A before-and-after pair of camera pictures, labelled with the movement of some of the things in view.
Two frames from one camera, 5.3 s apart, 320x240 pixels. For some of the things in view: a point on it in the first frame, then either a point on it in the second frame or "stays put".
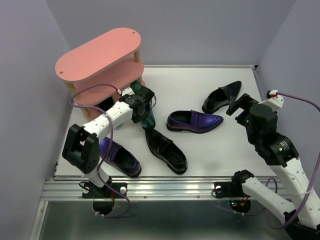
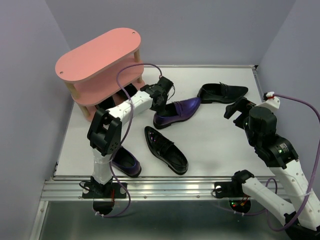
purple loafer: (193, 121) -> (177, 112)
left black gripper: (133, 122) -> (160, 109)
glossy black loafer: (166, 150) stays put
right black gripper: (242, 101) stays put
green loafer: (106, 104) stays put
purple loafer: (120, 157) stays put
